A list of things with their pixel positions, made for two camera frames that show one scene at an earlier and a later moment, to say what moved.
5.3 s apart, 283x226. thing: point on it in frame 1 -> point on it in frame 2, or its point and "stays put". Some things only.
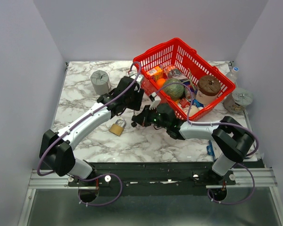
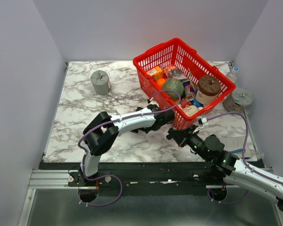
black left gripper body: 134,102 -> 146,129
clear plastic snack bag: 171,71 stays put
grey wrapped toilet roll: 100,81 stays put
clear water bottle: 232,75 stays put
